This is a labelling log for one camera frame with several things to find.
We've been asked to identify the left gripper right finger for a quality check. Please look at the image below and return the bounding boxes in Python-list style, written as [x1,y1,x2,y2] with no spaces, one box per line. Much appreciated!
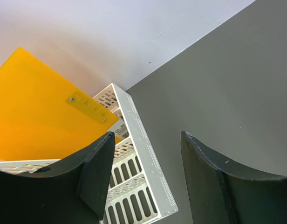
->
[181,131,287,224]

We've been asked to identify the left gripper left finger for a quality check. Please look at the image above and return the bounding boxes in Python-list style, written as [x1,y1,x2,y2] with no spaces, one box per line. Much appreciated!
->
[0,132,115,224]

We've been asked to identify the white file organizer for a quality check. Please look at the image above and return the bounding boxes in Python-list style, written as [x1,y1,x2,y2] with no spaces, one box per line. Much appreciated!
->
[0,84,178,224]

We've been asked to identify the orange plastic folder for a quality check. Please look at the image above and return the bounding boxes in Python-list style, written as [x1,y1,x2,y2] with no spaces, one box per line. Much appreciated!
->
[0,48,127,161]

